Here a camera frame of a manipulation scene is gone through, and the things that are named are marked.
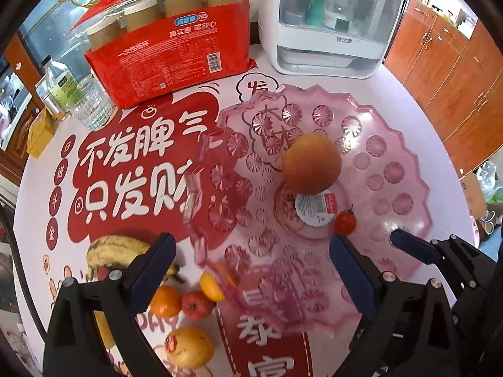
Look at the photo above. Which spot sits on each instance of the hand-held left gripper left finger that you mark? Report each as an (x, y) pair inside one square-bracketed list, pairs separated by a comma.
[(151, 279)]

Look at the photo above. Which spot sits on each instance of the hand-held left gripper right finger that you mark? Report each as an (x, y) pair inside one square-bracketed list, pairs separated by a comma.
[(353, 279)]

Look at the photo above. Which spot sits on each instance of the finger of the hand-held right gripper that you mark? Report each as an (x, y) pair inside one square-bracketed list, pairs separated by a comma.
[(410, 244)]

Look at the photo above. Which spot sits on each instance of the orange mandarin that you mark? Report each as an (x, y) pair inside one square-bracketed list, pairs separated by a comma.
[(167, 302)]

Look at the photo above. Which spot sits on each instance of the spotted yellow banana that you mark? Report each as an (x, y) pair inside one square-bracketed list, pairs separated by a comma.
[(114, 249)]

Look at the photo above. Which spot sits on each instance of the small red apple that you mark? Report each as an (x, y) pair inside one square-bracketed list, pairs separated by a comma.
[(196, 306)]

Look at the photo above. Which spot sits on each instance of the cherry tomato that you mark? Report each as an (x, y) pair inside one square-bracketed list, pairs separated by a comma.
[(345, 223)]

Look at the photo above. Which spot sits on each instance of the small yellow-orange citrus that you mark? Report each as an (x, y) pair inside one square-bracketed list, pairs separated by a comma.
[(210, 288)]

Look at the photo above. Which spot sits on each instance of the yellow pear with sticker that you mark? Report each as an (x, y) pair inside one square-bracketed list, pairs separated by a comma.
[(192, 347)]

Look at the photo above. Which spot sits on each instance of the pink glass fruit plate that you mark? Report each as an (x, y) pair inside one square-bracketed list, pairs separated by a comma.
[(377, 153)]

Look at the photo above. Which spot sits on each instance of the large orange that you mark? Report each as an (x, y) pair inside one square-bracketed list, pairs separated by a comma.
[(312, 163)]

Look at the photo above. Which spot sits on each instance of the cardboard box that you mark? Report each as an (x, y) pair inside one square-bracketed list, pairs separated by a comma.
[(471, 196)]

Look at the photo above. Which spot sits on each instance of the clear plastic bag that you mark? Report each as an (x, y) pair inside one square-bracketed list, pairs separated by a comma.
[(487, 176)]

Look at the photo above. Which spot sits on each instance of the red and white printed tablecloth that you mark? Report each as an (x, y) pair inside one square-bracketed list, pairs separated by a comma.
[(149, 153)]

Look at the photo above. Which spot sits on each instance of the wooden cabinet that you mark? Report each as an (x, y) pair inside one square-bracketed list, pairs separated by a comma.
[(452, 86)]

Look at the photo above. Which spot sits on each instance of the clear glass tumbler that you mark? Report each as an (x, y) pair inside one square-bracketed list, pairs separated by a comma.
[(94, 106)]

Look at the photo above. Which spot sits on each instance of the yellow box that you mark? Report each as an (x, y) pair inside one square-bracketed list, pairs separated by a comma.
[(41, 133)]

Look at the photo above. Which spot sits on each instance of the clear bottle with green label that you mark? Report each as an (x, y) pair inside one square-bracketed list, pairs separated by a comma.
[(63, 90)]

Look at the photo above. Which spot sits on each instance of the red pack of paper cups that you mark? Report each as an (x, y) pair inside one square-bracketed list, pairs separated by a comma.
[(169, 66)]

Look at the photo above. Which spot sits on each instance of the white sterilizer cabinet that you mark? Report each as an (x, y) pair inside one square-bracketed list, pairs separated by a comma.
[(326, 47)]

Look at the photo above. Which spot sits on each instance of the glass door with gold ornament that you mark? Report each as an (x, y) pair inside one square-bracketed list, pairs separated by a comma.
[(51, 27)]

